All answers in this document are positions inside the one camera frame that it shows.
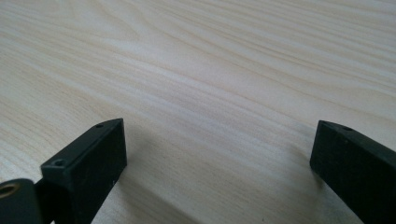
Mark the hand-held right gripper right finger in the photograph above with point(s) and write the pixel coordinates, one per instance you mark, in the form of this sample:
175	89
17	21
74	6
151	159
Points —
358	168

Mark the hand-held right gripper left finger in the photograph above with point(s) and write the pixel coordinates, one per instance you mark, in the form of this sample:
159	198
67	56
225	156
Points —
90	165

